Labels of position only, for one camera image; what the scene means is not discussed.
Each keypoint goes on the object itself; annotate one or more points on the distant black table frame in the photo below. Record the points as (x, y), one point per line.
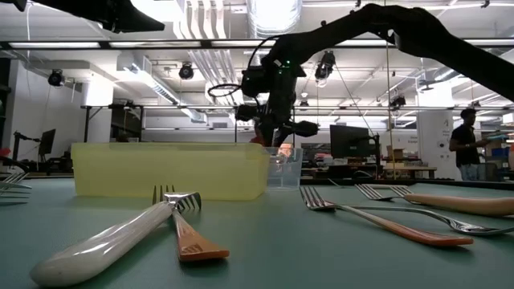
(86, 122)

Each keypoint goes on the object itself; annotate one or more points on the silver ventilation duct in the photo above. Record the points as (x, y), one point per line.
(273, 16)

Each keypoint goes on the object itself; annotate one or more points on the wooden desk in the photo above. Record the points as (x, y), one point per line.
(409, 170)

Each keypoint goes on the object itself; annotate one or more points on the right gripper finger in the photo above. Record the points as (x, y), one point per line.
(267, 134)
(283, 134)

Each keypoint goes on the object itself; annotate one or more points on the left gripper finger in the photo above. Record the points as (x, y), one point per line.
(125, 27)
(134, 16)

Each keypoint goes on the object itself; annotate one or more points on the yellow translucent plastic bin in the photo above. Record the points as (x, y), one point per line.
(160, 172)

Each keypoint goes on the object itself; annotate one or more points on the black monitor stand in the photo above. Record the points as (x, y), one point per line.
(376, 152)

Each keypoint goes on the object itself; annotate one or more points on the shelf with blue bins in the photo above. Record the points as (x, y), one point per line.
(502, 152)

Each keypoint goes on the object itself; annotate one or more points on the small black monitor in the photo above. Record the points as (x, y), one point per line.
(48, 140)

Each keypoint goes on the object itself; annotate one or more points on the person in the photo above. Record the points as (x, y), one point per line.
(257, 140)
(466, 144)

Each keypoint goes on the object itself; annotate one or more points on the clear plastic bin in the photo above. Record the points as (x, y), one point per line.
(295, 176)

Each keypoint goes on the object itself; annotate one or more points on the black ceiling spotlight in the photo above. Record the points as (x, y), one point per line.
(397, 101)
(56, 77)
(186, 71)
(324, 68)

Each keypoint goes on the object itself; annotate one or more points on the black frame bar with lights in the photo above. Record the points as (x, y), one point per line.
(206, 44)

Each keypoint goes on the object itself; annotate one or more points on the large black monitor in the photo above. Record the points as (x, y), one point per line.
(349, 142)

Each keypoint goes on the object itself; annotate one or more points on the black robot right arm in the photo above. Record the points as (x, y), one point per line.
(441, 36)

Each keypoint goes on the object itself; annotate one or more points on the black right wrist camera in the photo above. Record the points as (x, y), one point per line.
(253, 82)

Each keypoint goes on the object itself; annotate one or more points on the green table mat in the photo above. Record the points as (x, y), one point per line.
(281, 261)

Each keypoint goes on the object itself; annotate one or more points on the cardboard box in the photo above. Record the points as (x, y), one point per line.
(395, 153)

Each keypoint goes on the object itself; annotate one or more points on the black cabinet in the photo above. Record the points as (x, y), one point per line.
(126, 124)

